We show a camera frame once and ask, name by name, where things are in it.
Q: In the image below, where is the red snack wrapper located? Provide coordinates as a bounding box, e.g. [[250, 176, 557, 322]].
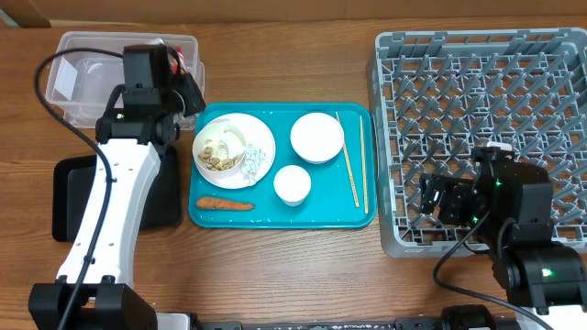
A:
[[168, 46, 188, 75]]

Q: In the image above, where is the cream bowl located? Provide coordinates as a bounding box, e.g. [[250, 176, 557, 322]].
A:
[[193, 122, 247, 179]]

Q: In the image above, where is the white tissue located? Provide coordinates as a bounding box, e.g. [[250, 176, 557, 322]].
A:
[[240, 143, 266, 183]]

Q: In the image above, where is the white cup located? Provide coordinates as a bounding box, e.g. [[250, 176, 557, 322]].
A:
[[273, 165, 312, 206]]

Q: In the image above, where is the food scraps and rice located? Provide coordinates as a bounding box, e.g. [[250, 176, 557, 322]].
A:
[[197, 128, 245, 171]]

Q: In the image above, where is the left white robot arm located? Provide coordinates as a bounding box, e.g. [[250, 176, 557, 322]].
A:
[[28, 70, 205, 329]]

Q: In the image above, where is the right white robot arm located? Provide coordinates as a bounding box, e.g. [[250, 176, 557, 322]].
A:
[[420, 154, 586, 329]]

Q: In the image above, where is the grey dishwasher rack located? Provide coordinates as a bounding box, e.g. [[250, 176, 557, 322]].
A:
[[367, 27, 586, 258]]

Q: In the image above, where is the black waste tray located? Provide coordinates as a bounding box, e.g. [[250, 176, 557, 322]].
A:
[[52, 147, 183, 242]]

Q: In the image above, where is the right wooden chopstick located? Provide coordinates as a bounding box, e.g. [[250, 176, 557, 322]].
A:
[[360, 115, 369, 215]]

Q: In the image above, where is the wooden chopstick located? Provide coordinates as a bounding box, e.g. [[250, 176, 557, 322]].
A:
[[360, 115, 369, 215], [335, 112, 360, 208]]

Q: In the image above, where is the teal serving tray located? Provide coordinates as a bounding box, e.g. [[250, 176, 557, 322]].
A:
[[188, 103, 377, 229]]

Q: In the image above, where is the left wooden chopstick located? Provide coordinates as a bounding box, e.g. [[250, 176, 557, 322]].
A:
[[335, 112, 360, 208]]

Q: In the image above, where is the clear plastic bin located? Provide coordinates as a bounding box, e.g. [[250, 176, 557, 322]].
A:
[[45, 31, 205, 128]]

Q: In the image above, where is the orange carrot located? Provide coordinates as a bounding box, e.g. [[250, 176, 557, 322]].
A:
[[196, 196, 255, 211]]

